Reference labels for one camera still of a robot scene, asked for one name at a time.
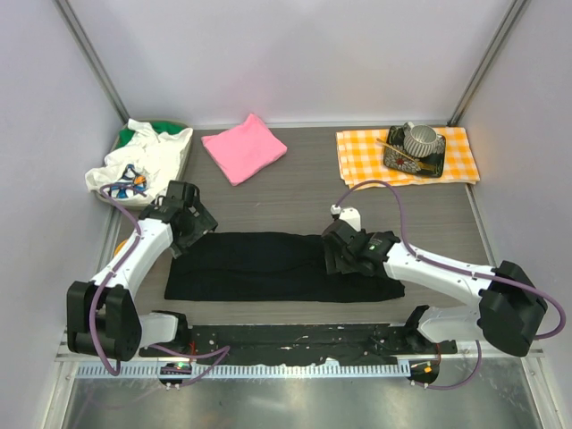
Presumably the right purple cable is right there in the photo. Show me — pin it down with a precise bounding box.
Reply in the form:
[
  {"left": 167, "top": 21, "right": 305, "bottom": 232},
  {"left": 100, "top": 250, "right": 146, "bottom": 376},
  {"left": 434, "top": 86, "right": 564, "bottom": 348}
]
[{"left": 329, "top": 179, "right": 565, "bottom": 390}]

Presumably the black floral square plate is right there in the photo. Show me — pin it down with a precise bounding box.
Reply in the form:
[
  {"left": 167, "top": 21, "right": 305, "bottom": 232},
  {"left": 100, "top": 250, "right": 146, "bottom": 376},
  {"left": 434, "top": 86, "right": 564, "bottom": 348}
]
[{"left": 379, "top": 122, "right": 446, "bottom": 178}]

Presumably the purple cable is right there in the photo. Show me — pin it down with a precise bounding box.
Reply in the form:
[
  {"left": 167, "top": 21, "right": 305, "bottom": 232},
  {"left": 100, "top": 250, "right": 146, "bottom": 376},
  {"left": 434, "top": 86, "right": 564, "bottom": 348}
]
[
  {"left": 329, "top": 179, "right": 565, "bottom": 390},
  {"left": 88, "top": 182, "right": 231, "bottom": 388}
]

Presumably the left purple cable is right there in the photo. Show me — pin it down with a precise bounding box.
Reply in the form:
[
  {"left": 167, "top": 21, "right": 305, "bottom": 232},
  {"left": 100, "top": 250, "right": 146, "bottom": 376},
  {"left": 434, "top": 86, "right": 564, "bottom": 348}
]
[{"left": 88, "top": 182, "right": 231, "bottom": 388}]

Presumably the white slotted cable duct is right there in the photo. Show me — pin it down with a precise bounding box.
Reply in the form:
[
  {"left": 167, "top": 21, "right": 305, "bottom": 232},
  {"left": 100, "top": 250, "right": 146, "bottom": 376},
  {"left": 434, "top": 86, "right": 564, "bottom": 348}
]
[{"left": 75, "top": 361, "right": 411, "bottom": 380}]

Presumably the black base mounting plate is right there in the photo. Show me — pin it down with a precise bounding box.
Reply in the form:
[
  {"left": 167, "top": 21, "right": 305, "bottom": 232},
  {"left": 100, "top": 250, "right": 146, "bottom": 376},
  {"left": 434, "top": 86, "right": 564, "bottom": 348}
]
[{"left": 164, "top": 324, "right": 458, "bottom": 366}]

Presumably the black t shirt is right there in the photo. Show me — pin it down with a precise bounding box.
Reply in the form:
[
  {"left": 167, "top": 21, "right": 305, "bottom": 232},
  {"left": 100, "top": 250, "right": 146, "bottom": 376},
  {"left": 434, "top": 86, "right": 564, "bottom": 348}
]
[{"left": 164, "top": 232, "right": 405, "bottom": 303}]

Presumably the white printed t shirt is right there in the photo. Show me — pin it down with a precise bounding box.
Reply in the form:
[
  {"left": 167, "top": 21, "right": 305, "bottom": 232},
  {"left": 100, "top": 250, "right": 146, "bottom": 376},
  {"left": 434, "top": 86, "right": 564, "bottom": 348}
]
[{"left": 84, "top": 118, "right": 194, "bottom": 202}]

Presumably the pink folded towel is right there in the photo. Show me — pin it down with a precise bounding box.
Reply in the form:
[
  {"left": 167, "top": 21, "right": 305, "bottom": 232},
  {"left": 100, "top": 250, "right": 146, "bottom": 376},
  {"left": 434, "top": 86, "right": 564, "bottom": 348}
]
[{"left": 201, "top": 114, "right": 288, "bottom": 186}]

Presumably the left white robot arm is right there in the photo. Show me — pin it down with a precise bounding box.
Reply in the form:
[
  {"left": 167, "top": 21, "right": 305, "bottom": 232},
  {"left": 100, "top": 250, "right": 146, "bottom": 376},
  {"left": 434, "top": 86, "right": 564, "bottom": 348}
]
[{"left": 66, "top": 181, "right": 218, "bottom": 365}]

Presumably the grey laundry basket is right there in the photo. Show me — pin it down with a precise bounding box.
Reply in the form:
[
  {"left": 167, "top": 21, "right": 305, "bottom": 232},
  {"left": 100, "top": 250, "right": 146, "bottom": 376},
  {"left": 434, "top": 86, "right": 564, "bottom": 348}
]
[{"left": 91, "top": 118, "right": 193, "bottom": 211}]

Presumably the orange plastic bowl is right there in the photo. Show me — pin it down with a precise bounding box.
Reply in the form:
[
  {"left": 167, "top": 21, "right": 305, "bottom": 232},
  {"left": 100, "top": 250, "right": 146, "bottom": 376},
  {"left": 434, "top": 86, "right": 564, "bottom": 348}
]
[{"left": 114, "top": 240, "right": 126, "bottom": 257}]

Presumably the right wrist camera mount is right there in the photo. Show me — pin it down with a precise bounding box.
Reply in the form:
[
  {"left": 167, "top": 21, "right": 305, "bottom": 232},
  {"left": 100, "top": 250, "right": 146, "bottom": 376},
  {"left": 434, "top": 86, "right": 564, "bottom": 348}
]
[{"left": 330, "top": 204, "right": 361, "bottom": 231}]

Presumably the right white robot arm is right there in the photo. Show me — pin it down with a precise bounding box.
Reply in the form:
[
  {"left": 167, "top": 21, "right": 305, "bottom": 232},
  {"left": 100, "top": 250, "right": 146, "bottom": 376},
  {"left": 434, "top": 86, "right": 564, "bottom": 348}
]
[{"left": 322, "top": 219, "right": 547, "bottom": 358}]

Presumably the gold chopstick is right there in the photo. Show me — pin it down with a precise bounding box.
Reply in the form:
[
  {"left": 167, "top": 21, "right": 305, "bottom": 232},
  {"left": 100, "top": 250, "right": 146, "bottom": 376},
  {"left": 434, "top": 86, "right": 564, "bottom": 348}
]
[{"left": 376, "top": 139, "right": 437, "bottom": 172}]

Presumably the green t shirt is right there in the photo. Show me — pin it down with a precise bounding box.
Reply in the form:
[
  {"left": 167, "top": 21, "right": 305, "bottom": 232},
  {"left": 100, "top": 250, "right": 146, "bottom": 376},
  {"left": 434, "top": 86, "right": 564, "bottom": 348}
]
[{"left": 114, "top": 121, "right": 186, "bottom": 148}]

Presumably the orange checkered cloth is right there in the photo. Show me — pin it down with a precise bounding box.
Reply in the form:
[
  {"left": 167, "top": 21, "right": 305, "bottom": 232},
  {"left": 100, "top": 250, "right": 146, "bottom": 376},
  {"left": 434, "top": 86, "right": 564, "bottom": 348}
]
[{"left": 336, "top": 127, "right": 480, "bottom": 187}]

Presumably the grey striped ceramic cup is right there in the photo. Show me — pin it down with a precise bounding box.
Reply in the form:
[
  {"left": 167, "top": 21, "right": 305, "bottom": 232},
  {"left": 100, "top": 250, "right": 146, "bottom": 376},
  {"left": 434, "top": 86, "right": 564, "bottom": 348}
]
[{"left": 403, "top": 122, "right": 441, "bottom": 158}]

